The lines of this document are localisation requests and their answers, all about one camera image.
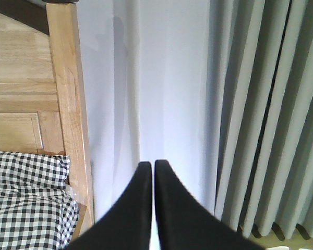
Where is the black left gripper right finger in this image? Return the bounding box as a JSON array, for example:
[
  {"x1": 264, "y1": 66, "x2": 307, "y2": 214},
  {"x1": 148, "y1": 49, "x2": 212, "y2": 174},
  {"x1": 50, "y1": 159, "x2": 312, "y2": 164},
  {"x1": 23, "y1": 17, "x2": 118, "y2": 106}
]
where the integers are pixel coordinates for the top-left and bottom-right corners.
[{"x1": 154, "y1": 160, "x2": 261, "y2": 250}]

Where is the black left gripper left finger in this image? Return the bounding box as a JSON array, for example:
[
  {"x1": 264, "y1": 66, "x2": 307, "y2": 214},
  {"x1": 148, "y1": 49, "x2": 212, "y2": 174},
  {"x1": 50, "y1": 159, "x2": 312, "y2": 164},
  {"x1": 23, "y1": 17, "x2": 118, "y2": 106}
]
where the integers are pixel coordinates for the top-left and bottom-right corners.
[{"x1": 67, "y1": 161, "x2": 152, "y2": 249}]

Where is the white trash bin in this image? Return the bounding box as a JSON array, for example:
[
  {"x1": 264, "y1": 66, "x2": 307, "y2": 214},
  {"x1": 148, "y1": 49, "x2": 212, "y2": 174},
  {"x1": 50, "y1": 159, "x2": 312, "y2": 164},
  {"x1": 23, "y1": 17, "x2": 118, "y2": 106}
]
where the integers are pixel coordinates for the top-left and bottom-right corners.
[{"x1": 266, "y1": 245, "x2": 313, "y2": 250}]

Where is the black white checkered bedding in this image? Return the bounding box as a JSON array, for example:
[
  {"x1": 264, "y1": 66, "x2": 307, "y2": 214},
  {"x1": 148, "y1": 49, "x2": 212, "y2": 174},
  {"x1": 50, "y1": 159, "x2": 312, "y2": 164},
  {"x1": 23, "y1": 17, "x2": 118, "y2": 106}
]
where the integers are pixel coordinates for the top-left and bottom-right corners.
[{"x1": 0, "y1": 151, "x2": 79, "y2": 249}]

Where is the white sheer curtain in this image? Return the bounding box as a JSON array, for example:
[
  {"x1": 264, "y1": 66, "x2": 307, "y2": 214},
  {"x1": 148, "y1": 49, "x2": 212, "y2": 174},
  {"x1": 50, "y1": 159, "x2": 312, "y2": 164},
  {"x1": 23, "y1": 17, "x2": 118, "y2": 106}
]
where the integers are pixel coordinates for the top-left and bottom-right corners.
[{"x1": 73, "y1": 0, "x2": 217, "y2": 222}]

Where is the light blue pleated curtain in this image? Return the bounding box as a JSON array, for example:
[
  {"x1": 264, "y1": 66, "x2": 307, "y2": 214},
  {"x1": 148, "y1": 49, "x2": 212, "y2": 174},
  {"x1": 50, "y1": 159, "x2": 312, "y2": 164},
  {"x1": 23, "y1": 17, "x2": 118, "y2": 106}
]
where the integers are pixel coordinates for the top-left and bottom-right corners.
[{"x1": 203, "y1": 1, "x2": 313, "y2": 239}]

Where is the wooden bed frame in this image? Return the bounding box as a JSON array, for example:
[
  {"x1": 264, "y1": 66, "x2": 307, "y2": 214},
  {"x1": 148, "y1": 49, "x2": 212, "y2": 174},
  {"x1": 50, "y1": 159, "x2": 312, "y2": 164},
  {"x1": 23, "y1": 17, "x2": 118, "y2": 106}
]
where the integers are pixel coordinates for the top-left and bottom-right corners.
[{"x1": 0, "y1": 1, "x2": 94, "y2": 238}]

